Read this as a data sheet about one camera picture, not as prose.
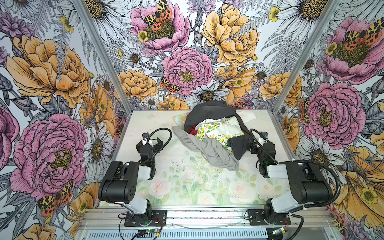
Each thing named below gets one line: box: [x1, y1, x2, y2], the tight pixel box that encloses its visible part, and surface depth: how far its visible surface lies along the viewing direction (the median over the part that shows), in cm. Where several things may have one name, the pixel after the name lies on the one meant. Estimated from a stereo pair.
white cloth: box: [235, 110, 257, 124], surface depth 121 cm
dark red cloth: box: [187, 124, 198, 136], surface depth 107 cm
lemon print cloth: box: [196, 116, 245, 152], surface depth 96 cm
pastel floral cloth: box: [173, 112, 189, 129], surface depth 118 cm
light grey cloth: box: [171, 126, 240, 171], surface depth 96 cm
